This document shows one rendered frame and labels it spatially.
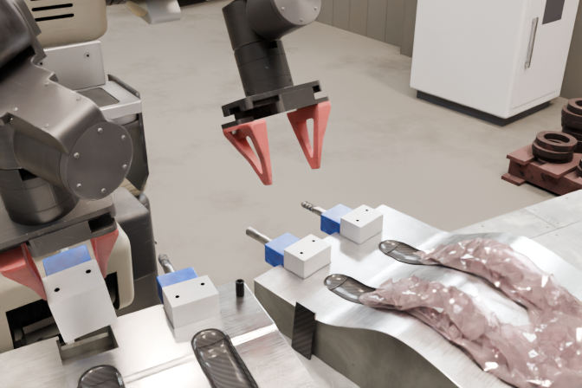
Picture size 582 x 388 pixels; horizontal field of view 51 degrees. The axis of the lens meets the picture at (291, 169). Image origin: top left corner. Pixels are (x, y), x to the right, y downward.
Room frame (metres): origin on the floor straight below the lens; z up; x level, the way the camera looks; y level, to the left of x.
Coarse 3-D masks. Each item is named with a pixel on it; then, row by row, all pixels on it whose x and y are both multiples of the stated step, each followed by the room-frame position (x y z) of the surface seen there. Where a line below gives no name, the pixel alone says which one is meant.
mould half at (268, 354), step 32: (224, 288) 0.55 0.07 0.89; (128, 320) 0.50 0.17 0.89; (160, 320) 0.50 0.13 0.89; (224, 320) 0.50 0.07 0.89; (256, 320) 0.50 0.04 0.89; (32, 352) 0.45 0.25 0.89; (128, 352) 0.45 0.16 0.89; (160, 352) 0.45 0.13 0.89; (192, 352) 0.45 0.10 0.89; (256, 352) 0.45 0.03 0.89; (288, 352) 0.46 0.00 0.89; (0, 384) 0.41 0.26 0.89; (32, 384) 0.41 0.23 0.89; (64, 384) 0.41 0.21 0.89; (128, 384) 0.41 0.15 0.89; (160, 384) 0.41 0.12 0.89; (192, 384) 0.41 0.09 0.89; (288, 384) 0.42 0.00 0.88
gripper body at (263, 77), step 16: (240, 48) 0.66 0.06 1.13; (256, 48) 0.66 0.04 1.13; (272, 48) 0.66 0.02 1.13; (240, 64) 0.66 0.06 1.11; (256, 64) 0.65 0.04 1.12; (272, 64) 0.65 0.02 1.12; (256, 80) 0.65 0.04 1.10; (272, 80) 0.65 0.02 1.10; (288, 80) 0.66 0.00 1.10; (256, 96) 0.62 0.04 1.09; (272, 96) 0.63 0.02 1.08; (224, 112) 0.65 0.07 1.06
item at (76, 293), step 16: (64, 256) 0.50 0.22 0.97; (80, 256) 0.49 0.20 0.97; (48, 272) 0.48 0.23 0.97; (64, 272) 0.46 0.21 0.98; (80, 272) 0.46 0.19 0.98; (96, 272) 0.46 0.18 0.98; (48, 288) 0.44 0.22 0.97; (64, 288) 0.44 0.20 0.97; (80, 288) 0.44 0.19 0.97; (96, 288) 0.44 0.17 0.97; (48, 304) 0.42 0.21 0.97; (64, 304) 0.43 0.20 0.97; (80, 304) 0.44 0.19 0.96; (96, 304) 0.44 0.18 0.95; (112, 304) 0.45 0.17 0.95; (64, 320) 0.43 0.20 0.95; (80, 320) 0.44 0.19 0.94; (96, 320) 0.45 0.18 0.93; (112, 320) 0.45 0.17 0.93; (64, 336) 0.43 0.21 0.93; (80, 336) 0.44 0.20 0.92
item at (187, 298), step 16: (160, 256) 0.61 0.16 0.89; (176, 272) 0.56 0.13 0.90; (192, 272) 0.56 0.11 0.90; (160, 288) 0.54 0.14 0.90; (176, 288) 0.52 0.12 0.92; (192, 288) 0.52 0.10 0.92; (208, 288) 0.52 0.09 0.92; (176, 304) 0.49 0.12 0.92; (192, 304) 0.50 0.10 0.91; (208, 304) 0.50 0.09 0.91; (176, 320) 0.49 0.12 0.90; (192, 320) 0.49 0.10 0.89
